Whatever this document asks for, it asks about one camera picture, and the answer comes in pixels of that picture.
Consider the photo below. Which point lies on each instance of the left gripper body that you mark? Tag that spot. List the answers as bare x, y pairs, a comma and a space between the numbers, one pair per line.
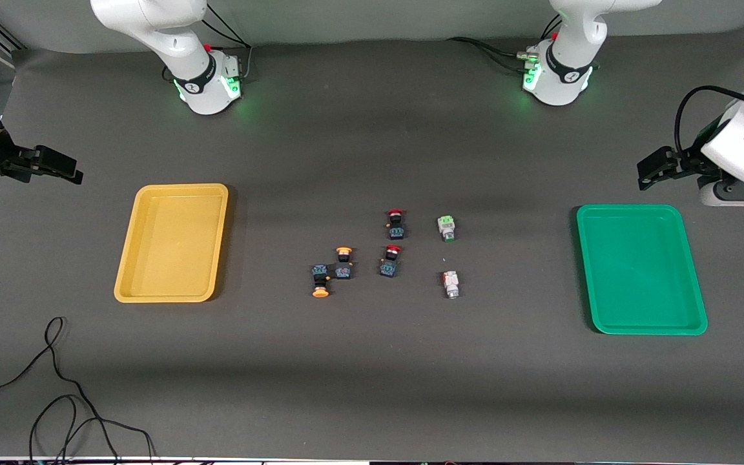
690, 161

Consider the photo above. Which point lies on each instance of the green push button white body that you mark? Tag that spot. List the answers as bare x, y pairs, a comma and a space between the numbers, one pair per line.
446, 228

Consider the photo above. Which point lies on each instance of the white push button orange mark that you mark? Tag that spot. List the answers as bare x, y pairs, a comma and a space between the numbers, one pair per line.
451, 284

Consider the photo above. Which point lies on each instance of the yellow push button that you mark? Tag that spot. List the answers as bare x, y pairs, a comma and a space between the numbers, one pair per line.
320, 281
343, 263

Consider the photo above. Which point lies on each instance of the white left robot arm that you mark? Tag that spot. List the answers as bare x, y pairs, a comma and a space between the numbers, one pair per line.
566, 77

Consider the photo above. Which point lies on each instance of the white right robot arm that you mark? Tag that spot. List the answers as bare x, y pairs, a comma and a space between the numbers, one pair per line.
199, 77

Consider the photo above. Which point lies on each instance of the green plastic tray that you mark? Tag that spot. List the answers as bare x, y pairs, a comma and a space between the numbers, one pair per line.
640, 268

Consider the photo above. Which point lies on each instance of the yellow plastic tray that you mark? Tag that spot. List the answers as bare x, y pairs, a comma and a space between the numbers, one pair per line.
173, 242

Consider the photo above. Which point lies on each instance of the red push button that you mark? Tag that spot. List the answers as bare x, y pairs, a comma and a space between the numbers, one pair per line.
396, 223
390, 261

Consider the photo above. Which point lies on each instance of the dark grey table mat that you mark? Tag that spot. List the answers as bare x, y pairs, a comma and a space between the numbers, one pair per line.
372, 387

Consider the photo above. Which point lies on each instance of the aluminium frame profile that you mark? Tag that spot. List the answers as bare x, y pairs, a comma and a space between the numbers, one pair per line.
7, 42

